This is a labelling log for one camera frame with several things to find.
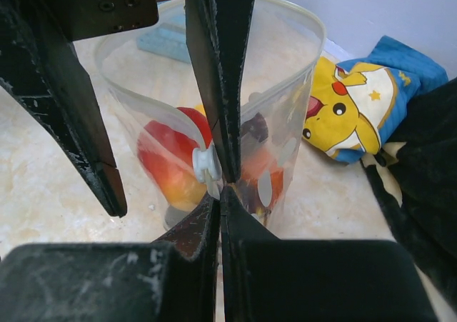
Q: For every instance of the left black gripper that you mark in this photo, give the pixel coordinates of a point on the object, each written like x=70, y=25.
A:
x=41, y=71

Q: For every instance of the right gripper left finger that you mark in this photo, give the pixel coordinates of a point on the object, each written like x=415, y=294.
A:
x=188, y=288

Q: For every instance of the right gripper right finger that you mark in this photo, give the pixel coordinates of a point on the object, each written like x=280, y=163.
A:
x=269, y=279

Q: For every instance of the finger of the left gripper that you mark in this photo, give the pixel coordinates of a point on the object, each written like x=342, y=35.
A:
x=217, y=38

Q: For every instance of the clear dotted zip top bag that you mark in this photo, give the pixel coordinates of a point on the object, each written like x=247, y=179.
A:
x=194, y=129

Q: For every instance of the orange toy fruit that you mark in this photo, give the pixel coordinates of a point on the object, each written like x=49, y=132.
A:
x=262, y=170

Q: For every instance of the dark purple toy fruit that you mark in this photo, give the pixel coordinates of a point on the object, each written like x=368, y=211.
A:
x=256, y=127

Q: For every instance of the dark maroon toy plum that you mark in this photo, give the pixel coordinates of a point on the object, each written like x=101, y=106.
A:
x=248, y=196

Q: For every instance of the yellow toy lemon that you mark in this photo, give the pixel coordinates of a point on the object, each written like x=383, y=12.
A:
x=200, y=108

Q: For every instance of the red toy apple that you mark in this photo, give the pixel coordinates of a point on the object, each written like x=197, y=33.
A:
x=200, y=121

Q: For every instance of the blue plastic basket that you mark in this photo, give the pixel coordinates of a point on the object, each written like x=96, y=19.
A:
x=168, y=40

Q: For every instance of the blue yellow pikachu cloth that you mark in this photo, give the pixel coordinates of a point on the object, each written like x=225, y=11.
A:
x=356, y=105

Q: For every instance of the black floral pillow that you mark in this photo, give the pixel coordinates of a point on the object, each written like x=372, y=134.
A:
x=413, y=178

